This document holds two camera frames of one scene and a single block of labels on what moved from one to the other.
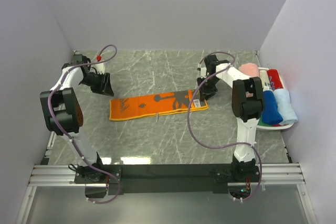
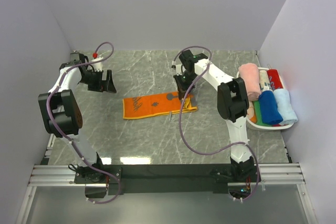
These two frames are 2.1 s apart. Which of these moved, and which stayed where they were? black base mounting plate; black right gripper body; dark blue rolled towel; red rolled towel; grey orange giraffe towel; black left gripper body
Moved: black right gripper body; grey orange giraffe towel
Stayed: black left gripper body; black base mounting plate; dark blue rolled towel; red rolled towel
